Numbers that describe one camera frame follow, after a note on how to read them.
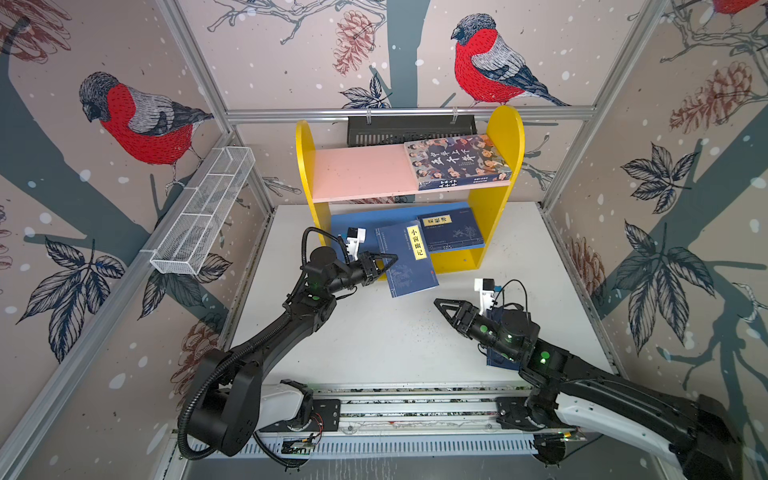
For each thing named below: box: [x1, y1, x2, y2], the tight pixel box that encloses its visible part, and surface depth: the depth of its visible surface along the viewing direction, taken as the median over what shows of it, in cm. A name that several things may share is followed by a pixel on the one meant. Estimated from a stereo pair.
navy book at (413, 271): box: [375, 220, 439, 298], surface depth 76 cm
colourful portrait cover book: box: [404, 134, 512, 191], surface depth 74 cm
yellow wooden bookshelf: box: [295, 107, 526, 273], surface depth 75 cm
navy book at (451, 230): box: [417, 207, 485, 253], surface depth 94 cm
